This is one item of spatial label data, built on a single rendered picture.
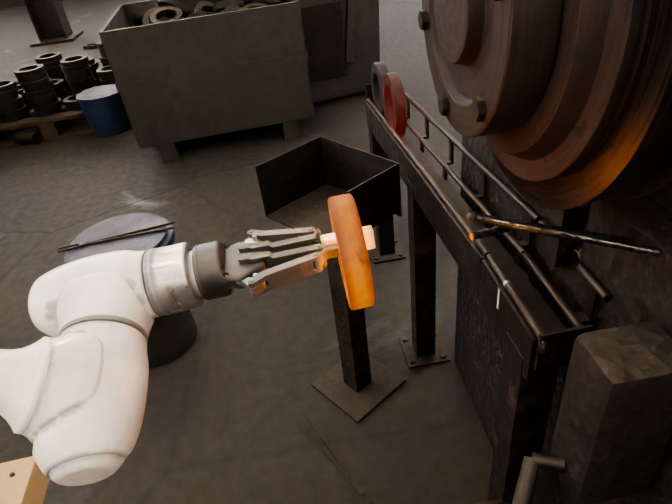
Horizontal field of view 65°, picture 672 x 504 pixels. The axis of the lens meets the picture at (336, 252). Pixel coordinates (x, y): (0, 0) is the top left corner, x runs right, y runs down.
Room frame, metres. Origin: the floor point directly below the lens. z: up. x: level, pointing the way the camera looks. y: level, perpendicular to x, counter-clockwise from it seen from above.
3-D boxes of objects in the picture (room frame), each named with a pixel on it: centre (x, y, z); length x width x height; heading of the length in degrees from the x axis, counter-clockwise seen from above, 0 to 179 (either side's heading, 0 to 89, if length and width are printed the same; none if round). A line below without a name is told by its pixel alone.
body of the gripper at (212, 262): (0.57, 0.14, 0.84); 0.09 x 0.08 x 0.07; 94
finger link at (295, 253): (0.56, 0.07, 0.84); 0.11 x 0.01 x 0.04; 92
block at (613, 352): (0.37, -0.31, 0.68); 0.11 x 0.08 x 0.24; 94
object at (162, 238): (1.36, 0.65, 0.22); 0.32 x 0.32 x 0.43
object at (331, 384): (1.08, 0.00, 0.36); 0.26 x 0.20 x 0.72; 39
